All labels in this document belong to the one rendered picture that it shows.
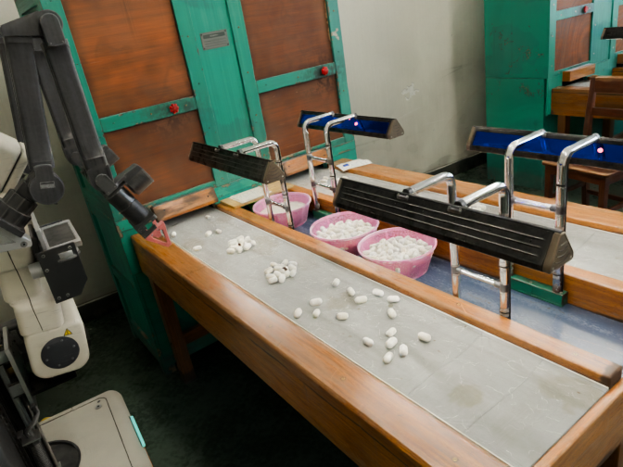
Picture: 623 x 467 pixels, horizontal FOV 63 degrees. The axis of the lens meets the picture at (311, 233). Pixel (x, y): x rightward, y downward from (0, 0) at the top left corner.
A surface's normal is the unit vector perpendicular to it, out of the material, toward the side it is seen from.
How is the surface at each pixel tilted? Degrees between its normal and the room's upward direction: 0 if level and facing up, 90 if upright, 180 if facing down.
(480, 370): 0
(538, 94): 90
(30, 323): 90
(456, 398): 0
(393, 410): 0
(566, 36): 90
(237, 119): 90
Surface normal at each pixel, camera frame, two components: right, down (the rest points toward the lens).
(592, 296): -0.79, 0.35
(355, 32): 0.56, 0.25
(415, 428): -0.15, -0.91
